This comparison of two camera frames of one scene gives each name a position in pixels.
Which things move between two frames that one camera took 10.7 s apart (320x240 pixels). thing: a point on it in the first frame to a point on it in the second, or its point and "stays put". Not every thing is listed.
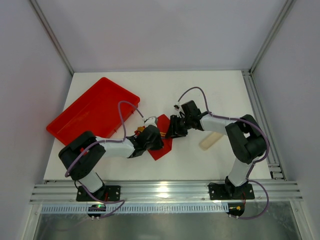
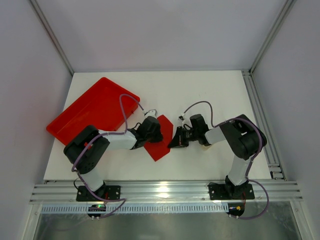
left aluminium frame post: [36, 7] stays put
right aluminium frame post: [280, 21] stays put
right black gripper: [176, 125] to [182, 136]
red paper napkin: [163, 122] stays put
